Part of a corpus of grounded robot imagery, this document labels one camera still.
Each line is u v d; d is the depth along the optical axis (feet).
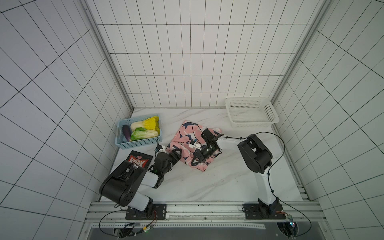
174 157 2.65
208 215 2.38
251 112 3.84
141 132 3.12
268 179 1.90
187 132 3.40
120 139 3.18
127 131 3.29
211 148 2.49
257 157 1.81
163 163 2.30
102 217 2.12
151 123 3.24
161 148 2.75
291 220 2.26
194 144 2.87
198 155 2.71
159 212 2.36
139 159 2.95
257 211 2.17
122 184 1.49
